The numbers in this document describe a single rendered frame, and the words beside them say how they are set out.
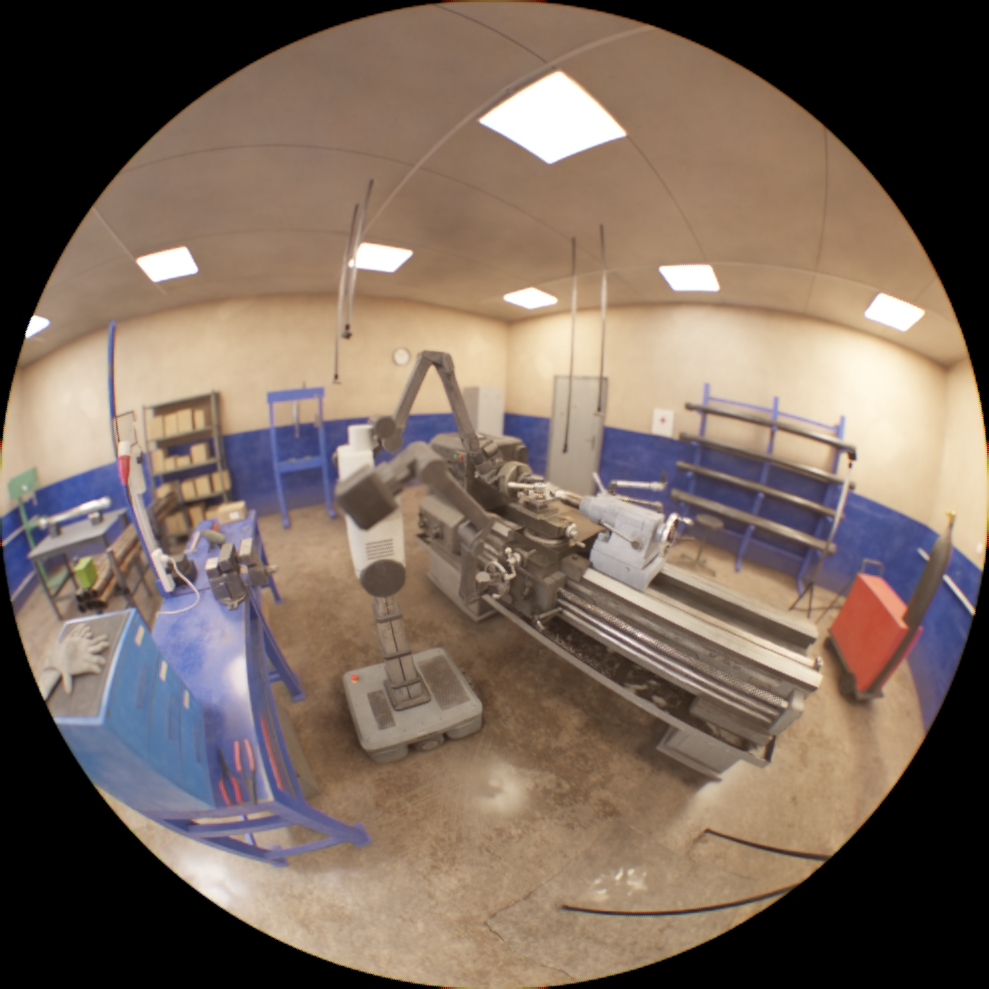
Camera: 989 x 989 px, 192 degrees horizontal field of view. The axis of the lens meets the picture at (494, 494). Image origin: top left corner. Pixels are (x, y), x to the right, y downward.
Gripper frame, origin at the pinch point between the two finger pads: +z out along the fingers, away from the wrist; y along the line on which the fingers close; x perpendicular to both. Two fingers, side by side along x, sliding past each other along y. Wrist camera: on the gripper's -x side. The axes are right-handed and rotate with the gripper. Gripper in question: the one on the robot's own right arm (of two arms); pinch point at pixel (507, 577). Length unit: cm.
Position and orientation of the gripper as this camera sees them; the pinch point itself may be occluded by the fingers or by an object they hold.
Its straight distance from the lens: 146.9
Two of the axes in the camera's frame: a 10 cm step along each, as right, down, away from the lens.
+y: -2.2, -9.7, 0.0
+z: 7.6, -1.7, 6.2
